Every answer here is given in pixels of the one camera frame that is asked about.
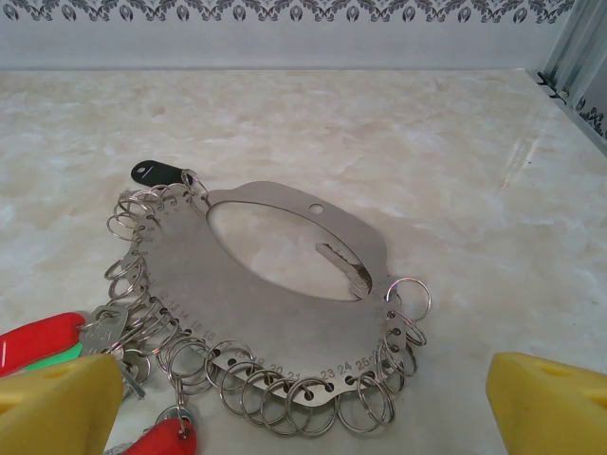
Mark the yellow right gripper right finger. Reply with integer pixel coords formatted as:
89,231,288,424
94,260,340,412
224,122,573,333
487,351,607,455

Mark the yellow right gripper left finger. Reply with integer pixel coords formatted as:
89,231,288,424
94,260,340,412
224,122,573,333
0,353,125,455

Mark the green key tag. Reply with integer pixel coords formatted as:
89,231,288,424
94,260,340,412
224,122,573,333
21,344,84,371

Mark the red key tag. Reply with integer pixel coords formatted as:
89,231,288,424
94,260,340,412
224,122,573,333
0,311,84,378
130,419,198,455

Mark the metal key plate with rings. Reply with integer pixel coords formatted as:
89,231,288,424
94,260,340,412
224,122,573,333
103,179,433,435

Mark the black key tag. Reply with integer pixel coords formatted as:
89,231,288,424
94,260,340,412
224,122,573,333
130,159,189,187

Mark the aluminium frame post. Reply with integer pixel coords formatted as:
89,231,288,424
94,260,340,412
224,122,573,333
538,0,607,115

